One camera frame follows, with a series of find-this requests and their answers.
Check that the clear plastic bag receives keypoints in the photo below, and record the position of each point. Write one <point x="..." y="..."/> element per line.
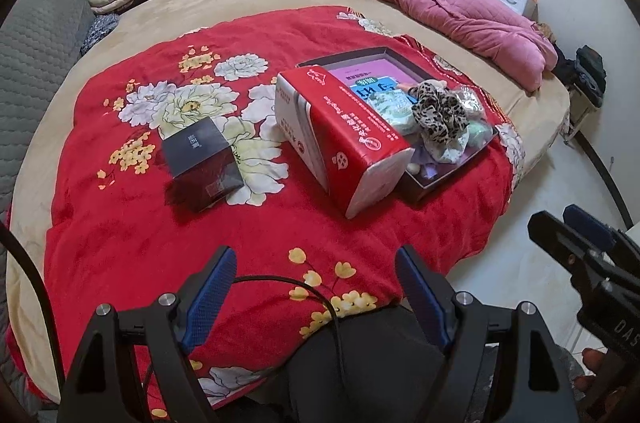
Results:
<point x="472" y="103"/>

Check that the grey quilted headboard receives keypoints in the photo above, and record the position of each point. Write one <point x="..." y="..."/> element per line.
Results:
<point x="35" y="53"/>

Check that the dark bag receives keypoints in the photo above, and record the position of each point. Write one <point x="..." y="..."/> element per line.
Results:
<point x="590" y="73"/>

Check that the red tissue pack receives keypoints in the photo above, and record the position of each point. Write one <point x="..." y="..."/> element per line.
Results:
<point x="350" y="153"/>

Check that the green white tissue packet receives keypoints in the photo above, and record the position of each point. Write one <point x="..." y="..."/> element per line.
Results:
<point x="392" y="113"/>

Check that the person's right hand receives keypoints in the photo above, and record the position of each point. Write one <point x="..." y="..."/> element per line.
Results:
<point x="592" y="360"/>

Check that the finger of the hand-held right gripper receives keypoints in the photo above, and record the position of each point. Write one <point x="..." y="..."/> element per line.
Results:
<point x="587" y="223"/>
<point x="555" y="235"/>

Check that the pink quilt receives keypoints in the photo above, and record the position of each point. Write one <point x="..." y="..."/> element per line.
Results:
<point x="450" y="8"/>

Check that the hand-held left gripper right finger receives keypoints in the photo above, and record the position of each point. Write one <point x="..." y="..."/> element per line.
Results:
<point x="420" y="298"/>

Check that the red floral blanket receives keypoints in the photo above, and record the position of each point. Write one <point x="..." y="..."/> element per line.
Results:
<point x="125" y="228"/>

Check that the leopard print scrunchie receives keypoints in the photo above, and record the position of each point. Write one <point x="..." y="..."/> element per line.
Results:
<point x="440" y="113"/>

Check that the pink and blue book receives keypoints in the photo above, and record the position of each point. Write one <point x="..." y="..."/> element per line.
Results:
<point x="365" y="75"/>

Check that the blue patterned cloth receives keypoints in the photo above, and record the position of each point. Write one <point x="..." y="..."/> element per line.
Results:
<point x="100" y="33"/>

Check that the dark blue box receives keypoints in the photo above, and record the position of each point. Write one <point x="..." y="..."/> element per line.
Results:
<point x="200" y="153"/>

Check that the dark grey box tray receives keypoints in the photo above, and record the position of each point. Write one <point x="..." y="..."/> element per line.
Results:
<point x="450" y="173"/>

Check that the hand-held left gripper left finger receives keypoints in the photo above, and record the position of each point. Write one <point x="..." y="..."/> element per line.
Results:
<point x="210" y="298"/>

